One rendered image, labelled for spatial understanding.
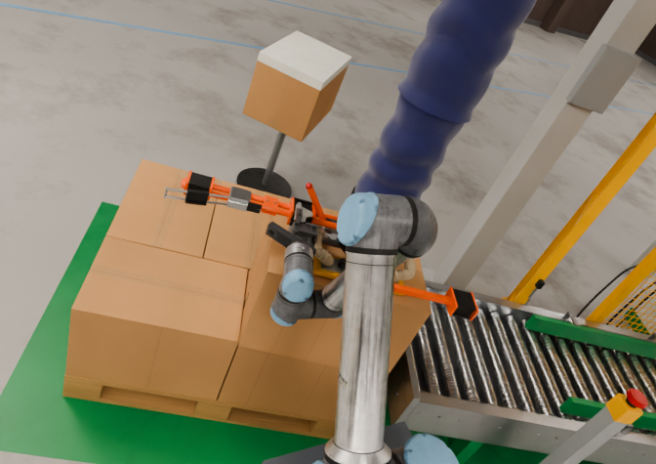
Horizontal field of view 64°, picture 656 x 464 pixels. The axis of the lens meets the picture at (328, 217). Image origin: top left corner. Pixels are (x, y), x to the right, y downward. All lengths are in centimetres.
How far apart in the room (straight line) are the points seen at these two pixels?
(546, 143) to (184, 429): 226
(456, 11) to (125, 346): 160
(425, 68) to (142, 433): 178
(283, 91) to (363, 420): 224
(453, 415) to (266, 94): 199
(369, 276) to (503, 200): 213
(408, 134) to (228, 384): 126
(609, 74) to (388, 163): 157
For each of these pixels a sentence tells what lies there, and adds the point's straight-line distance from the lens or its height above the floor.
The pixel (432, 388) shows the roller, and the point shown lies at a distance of 227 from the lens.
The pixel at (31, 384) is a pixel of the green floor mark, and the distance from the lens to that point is 254.
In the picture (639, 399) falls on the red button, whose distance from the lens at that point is 209.
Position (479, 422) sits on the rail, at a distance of 231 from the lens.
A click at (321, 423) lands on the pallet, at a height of 11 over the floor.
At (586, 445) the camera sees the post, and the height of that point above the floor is 77.
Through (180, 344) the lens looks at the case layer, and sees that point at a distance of 209.
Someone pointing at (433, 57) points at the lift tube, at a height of 174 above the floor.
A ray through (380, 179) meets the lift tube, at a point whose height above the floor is 134.
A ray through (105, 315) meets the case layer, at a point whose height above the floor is 54.
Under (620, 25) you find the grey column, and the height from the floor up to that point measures 186.
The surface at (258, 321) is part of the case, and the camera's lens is 192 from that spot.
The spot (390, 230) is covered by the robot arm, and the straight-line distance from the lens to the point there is 113.
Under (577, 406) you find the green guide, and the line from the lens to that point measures 258.
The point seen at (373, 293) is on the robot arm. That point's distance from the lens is 113.
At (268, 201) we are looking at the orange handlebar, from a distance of 177.
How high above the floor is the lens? 212
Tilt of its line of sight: 35 degrees down
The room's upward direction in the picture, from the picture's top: 24 degrees clockwise
